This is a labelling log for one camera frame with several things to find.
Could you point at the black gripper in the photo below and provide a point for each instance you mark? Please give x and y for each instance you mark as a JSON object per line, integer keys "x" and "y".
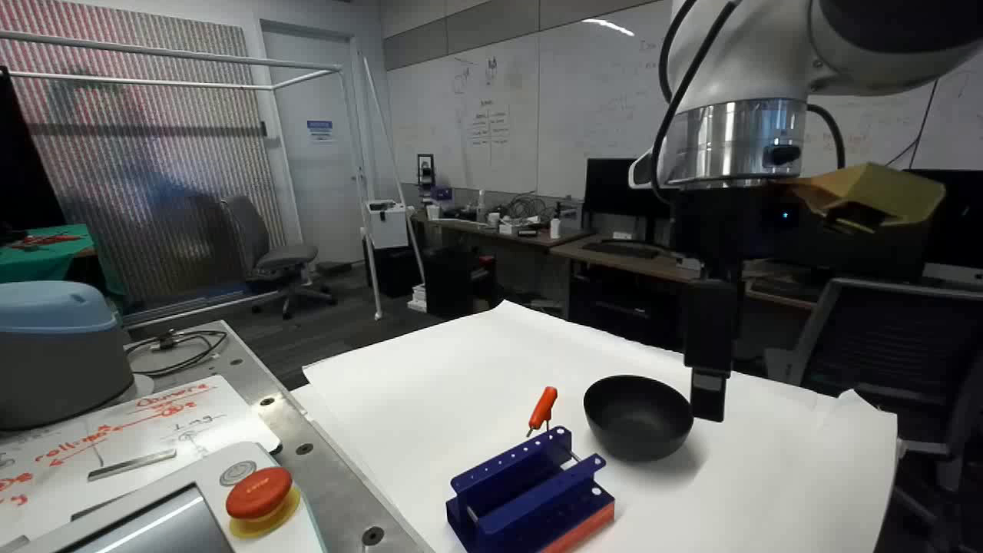
{"x": 722, "y": 231}

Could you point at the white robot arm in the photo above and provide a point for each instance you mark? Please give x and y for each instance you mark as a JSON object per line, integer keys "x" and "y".
{"x": 739, "y": 79}

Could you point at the black bowl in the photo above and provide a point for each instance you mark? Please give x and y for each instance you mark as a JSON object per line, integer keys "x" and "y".
{"x": 637, "y": 420}

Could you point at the wooden desk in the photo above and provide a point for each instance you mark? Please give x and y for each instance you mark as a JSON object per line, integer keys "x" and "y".
{"x": 626, "y": 283}

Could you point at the white paper sheet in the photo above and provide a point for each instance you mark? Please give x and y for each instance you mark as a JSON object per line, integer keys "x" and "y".
{"x": 783, "y": 470}

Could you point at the orange marker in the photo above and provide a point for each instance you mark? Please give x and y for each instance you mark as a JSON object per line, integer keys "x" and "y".
{"x": 543, "y": 409}

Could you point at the blue tool holder rack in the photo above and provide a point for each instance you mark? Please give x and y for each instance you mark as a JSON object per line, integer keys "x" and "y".
{"x": 531, "y": 498}

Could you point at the dark mesh chair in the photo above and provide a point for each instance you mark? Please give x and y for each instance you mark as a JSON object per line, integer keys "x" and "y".
{"x": 913, "y": 352}

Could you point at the black computer monitor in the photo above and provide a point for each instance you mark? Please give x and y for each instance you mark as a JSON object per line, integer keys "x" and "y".
{"x": 606, "y": 195}

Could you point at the cardboard box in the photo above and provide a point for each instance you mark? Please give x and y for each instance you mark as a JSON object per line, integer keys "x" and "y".
{"x": 870, "y": 196}

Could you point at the red emergency stop button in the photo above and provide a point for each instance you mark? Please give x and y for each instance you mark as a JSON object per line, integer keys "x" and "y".
{"x": 261, "y": 496}

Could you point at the grey office chair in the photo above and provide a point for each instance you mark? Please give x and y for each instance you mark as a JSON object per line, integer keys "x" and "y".
{"x": 274, "y": 267}

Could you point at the white control pendant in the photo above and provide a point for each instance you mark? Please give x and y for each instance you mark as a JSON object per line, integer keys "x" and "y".
{"x": 187, "y": 513}

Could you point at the white door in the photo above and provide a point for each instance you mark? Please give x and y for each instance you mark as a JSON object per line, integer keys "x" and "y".
{"x": 318, "y": 130}

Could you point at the white board with red writing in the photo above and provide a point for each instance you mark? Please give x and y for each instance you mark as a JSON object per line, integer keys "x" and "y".
{"x": 60, "y": 470}

